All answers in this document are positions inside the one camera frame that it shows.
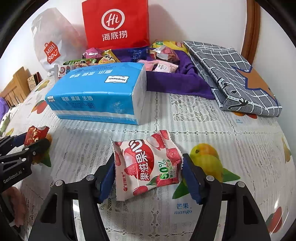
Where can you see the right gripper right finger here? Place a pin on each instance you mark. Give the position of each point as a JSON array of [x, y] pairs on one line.
[[243, 221]]

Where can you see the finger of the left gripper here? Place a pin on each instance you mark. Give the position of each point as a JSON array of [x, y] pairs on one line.
[[27, 155], [9, 142]]

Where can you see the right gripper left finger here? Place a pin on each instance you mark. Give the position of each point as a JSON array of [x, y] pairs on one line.
[[55, 219]]

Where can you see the small red candy packet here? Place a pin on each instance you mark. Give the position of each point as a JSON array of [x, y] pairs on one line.
[[35, 134]]

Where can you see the green snack packet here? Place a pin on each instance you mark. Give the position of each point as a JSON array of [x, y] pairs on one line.
[[83, 62]]

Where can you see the lychee jelly snack packet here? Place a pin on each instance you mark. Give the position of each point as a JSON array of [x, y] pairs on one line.
[[141, 165]]

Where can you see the left hand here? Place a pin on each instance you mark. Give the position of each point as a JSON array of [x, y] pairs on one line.
[[18, 204]]

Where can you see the wooden chair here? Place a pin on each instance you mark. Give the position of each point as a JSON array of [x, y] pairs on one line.
[[17, 89]]

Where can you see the fruit print tablecloth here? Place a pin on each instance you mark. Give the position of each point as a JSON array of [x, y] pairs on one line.
[[251, 148]]

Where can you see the white pink snack packet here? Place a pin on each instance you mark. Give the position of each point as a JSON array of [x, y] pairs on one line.
[[65, 69]]

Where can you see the blue tissue pack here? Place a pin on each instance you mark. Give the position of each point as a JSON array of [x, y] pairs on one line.
[[110, 93]]

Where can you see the white plastic Miniso bag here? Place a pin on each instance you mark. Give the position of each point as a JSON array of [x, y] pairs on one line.
[[55, 39]]

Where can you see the pink rabbit snack packet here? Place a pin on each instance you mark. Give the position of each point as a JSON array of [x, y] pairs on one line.
[[93, 53]]

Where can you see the yellow orange snack packet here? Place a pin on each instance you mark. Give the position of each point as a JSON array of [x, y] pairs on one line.
[[108, 57]]

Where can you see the red paper shopping bag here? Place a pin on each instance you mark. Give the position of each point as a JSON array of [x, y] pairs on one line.
[[112, 24]]

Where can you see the light pink flat packet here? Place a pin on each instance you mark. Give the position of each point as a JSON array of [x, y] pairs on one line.
[[159, 66]]

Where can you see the purple towel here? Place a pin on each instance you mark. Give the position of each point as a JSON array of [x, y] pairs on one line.
[[184, 81]]

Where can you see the grey checked fabric bag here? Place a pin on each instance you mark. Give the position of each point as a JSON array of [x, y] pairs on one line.
[[236, 84]]

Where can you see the pink wrapped candy packet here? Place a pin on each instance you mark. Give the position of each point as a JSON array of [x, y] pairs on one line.
[[164, 53]]

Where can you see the yellow snack bag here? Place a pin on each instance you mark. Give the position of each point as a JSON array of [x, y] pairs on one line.
[[171, 44]]

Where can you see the brown wooden door frame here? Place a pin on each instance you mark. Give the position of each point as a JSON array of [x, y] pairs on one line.
[[252, 31]]

